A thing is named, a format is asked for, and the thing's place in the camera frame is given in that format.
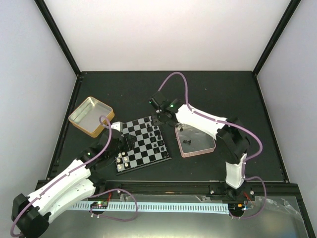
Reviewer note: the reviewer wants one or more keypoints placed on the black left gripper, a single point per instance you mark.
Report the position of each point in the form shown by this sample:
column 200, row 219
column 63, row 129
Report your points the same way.
column 129, row 145

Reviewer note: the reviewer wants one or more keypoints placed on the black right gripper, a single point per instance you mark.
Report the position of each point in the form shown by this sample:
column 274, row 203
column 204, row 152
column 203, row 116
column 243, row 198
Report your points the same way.
column 170, row 121

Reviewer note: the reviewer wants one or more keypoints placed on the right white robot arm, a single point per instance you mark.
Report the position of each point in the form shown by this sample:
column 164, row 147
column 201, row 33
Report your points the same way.
column 232, row 143

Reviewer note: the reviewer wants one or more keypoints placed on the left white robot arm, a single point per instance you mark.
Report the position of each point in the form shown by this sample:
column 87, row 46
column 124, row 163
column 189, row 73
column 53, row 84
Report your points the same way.
column 32, row 214

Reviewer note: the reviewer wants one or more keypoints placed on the white chess piece row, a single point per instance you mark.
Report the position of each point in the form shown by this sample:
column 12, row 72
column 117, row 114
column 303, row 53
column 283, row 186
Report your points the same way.
column 122, row 162

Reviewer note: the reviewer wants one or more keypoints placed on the pink tray of black pieces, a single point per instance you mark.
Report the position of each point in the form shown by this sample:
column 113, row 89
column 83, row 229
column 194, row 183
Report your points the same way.
column 202, row 143

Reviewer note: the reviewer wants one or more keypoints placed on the black and silver chessboard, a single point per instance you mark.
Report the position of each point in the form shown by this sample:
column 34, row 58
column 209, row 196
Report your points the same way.
column 144, row 154

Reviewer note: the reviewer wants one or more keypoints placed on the gold metal tin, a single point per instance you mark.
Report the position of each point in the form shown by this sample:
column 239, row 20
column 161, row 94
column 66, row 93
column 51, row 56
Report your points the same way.
column 86, row 116

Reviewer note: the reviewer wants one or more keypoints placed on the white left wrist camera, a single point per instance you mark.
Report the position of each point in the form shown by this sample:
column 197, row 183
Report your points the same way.
column 117, row 126

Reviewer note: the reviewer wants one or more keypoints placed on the light blue cable duct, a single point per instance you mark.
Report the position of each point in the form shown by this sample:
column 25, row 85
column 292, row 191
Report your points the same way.
column 213, row 208

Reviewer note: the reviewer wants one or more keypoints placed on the left black corner frame post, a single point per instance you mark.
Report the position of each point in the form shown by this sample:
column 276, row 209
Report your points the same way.
column 44, row 10

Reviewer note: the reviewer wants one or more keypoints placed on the black corner frame post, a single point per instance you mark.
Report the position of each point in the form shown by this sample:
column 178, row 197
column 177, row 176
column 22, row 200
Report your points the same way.
column 44, row 10
column 283, row 22

